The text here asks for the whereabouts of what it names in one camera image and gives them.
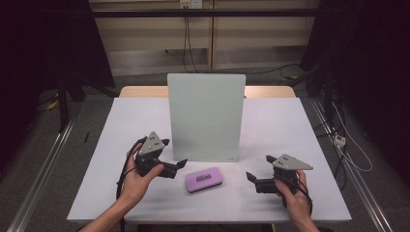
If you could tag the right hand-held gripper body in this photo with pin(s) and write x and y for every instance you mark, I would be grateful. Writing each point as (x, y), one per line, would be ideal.
(286, 164)

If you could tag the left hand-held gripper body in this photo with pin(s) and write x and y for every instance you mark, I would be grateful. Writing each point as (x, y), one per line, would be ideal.
(151, 146)

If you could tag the purple whiteboard eraser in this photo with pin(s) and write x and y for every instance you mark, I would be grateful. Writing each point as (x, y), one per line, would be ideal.
(203, 179)

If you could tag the white whiteboard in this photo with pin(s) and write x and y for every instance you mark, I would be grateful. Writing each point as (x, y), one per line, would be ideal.
(206, 112)

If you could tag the person's left hand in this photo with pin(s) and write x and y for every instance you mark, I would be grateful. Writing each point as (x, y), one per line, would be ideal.
(137, 187)

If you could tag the person's right hand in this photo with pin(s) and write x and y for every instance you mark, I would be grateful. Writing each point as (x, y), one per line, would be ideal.
(295, 201)

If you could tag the white power adapter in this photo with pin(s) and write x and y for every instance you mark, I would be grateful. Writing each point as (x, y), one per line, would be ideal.
(339, 140)

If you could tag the black marker pen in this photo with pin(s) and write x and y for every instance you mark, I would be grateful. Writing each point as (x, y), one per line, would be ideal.
(86, 137)

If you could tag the black metal stand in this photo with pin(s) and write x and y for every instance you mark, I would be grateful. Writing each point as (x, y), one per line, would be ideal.
(328, 93)
(63, 103)

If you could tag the dark curtain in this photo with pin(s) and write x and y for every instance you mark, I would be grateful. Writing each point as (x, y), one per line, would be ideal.
(370, 64)
(42, 48)

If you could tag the black horizontal metal bar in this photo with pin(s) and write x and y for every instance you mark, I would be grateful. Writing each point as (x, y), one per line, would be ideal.
(206, 13)

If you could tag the aluminium floor rail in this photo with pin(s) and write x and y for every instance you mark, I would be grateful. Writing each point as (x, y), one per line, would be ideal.
(42, 167)
(364, 190)

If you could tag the white wall socket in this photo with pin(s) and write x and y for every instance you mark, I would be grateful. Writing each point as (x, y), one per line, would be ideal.
(191, 3)

